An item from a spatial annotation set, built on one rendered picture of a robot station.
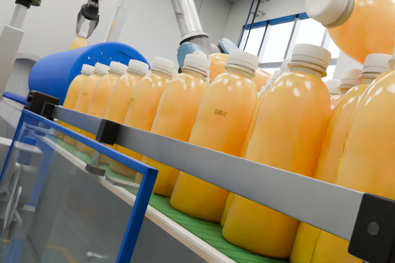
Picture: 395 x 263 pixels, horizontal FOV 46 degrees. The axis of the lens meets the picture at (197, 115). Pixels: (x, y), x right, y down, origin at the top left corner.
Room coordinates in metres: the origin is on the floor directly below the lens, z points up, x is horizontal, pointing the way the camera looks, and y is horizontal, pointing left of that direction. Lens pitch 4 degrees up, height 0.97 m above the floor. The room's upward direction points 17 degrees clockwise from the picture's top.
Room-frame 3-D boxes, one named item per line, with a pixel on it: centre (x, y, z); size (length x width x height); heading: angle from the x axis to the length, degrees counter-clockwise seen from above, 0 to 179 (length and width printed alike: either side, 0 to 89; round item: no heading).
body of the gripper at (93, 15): (2.18, 0.63, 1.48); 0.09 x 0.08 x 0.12; 27
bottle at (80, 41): (2.15, 0.62, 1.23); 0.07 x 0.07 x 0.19
